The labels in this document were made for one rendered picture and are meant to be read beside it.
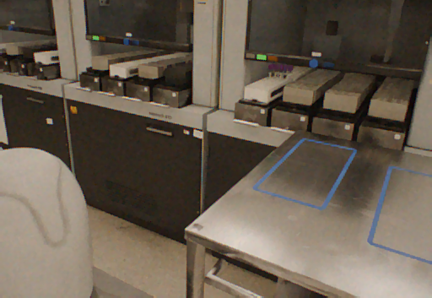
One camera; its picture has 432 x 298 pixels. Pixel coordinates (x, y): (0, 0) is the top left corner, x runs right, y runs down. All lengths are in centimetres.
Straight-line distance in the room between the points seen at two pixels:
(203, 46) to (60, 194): 113
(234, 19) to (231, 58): 15
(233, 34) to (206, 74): 21
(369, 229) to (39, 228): 51
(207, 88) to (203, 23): 26
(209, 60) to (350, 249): 108
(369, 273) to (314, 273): 8
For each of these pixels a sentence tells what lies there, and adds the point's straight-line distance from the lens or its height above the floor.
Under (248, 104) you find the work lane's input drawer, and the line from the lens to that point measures 138.
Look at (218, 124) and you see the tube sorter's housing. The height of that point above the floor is 70.
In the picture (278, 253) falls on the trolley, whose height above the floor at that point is 82.
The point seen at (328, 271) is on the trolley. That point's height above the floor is 82.
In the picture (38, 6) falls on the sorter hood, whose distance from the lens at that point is 222.
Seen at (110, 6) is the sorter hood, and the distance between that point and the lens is 182.
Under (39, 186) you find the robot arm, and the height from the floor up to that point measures 95.
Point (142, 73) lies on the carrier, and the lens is 173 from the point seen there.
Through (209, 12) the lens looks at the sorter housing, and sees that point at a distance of 151.
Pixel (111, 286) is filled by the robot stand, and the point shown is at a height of 70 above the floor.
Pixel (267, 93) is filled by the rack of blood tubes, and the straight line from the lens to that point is 138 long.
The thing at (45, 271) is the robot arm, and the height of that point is 85.
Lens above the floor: 118
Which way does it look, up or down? 21 degrees down
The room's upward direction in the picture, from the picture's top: 2 degrees clockwise
